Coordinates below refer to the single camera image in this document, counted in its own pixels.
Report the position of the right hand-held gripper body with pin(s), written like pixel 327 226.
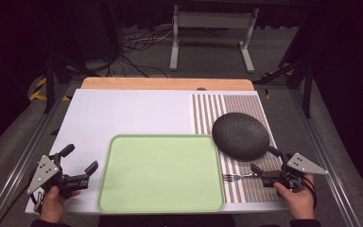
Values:
pixel 296 170

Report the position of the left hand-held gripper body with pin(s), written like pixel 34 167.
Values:
pixel 44 171

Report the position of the silver fork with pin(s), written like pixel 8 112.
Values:
pixel 237 177

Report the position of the person's right hand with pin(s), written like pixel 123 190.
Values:
pixel 297 201

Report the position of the person's left hand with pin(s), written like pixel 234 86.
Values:
pixel 53 205

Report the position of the dark grey oval textured plate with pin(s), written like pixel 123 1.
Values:
pixel 241 136

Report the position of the yellow black hazard tape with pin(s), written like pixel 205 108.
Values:
pixel 39 90

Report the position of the light green tray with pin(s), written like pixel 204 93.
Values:
pixel 160 173

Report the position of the white board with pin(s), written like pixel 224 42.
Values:
pixel 132 110

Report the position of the striped brown white placemat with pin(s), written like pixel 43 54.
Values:
pixel 208 110

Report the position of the black metal stand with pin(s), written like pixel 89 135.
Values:
pixel 52 72
pixel 299 69

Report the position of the wooden table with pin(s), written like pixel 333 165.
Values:
pixel 167 83

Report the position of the white metal stand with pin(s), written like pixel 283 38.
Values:
pixel 214 20

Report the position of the aluminium rail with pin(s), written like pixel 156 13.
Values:
pixel 22 157
pixel 321 138

